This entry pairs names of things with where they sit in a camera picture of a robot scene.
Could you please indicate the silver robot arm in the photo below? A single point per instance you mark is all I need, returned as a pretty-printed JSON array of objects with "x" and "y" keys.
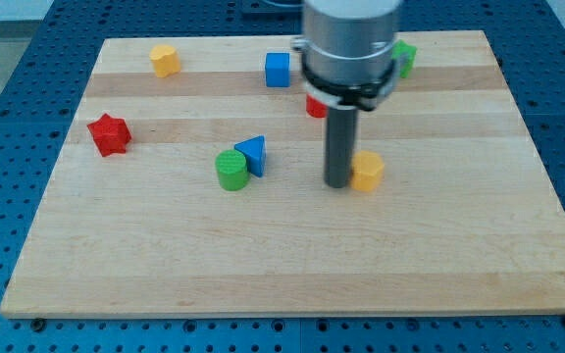
[{"x": 345, "y": 51}]

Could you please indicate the blue triangle block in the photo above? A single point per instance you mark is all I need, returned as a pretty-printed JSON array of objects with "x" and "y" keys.
[{"x": 254, "y": 151}]

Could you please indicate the green cylinder block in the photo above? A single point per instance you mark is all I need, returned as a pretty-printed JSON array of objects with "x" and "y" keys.
[{"x": 231, "y": 169}]

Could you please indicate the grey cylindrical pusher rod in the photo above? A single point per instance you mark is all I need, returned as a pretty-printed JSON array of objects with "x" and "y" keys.
[{"x": 340, "y": 140}]

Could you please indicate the red cylinder block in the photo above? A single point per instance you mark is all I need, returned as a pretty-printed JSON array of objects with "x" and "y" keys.
[{"x": 315, "y": 108}]

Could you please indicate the yellow hexagon block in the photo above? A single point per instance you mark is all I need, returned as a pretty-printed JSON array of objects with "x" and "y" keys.
[{"x": 367, "y": 171}]

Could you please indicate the wooden board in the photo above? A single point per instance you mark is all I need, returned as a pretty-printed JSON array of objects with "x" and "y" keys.
[{"x": 464, "y": 222}]

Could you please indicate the blue cube block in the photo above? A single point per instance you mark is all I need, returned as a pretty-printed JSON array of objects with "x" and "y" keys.
[{"x": 277, "y": 69}]

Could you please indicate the yellow heart block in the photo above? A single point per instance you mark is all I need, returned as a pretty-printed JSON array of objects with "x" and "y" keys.
[{"x": 165, "y": 60}]

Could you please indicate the green star block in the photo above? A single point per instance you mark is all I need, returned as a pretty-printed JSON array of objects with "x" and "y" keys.
[{"x": 405, "y": 55}]

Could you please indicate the red star block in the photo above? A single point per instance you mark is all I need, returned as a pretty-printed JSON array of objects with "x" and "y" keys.
[{"x": 110, "y": 135}]

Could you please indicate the blue perforated table frame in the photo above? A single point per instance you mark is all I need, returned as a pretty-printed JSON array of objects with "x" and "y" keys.
[{"x": 39, "y": 101}]

